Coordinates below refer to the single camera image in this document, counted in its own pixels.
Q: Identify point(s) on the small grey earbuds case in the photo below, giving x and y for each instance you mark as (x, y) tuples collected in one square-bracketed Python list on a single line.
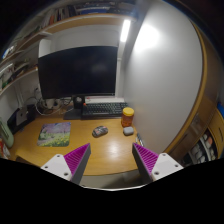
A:
[(128, 131)]

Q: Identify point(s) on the grey computer mouse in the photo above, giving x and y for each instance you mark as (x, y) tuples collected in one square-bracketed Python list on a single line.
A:
[(99, 131)]

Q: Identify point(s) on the orange jar with yellow lid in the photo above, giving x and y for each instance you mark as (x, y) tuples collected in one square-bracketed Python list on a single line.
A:
[(127, 117)]

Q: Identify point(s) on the wooden side cabinet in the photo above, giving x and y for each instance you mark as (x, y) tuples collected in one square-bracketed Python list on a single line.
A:
[(204, 106)]

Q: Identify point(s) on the white LED light bar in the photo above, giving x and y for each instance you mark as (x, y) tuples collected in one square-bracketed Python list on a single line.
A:
[(125, 30)]

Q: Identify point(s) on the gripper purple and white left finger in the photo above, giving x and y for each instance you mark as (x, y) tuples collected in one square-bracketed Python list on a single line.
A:
[(70, 166)]

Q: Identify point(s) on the silver mini desktop computer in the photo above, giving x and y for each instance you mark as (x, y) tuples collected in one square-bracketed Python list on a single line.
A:
[(21, 117)]

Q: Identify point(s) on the pale green bottle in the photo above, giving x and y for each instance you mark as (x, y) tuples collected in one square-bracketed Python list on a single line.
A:
[(6, 134)]

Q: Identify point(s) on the black computer monitor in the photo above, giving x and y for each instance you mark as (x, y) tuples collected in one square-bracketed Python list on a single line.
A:
[(78, 73)]

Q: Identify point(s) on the wooden wall shelf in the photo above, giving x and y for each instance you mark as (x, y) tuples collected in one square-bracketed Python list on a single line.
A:
[(61, 44)]

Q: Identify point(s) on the black mechanical keyboard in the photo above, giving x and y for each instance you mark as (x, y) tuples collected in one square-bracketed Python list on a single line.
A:
[(111, 109)]

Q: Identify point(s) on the landscape print mouse pad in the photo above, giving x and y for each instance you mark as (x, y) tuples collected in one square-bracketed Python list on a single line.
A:
[(54, 135)]

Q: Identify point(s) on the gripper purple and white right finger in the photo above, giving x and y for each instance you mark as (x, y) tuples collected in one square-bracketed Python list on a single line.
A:
[(153, 166)]

